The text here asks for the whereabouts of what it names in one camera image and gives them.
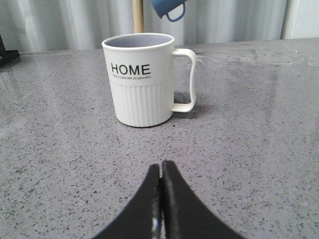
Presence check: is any blue hanging mug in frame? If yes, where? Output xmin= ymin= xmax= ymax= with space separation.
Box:
xmin=150 ymin=0 xmax=186 ymax=22

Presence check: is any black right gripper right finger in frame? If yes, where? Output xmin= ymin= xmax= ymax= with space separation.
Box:
xmin=162 ymin=161 xmax=242 ymax=239

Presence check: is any black wire mug rack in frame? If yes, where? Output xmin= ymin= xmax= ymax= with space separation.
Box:
xmin=0 ymin=36 xmax=20 ymax=67

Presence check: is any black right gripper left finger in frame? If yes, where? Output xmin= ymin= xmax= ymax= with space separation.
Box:
xmin=94 ymin=164 xmax=162 ymax=239

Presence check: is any wooden mug tree stand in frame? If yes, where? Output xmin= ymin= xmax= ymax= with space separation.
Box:
xmin=132 ymin=0 xmax=145 ymax=33

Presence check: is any white HOME mug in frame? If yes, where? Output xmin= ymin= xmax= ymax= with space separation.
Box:
xmin=102 ymin=33 xmax=196 ymax=127

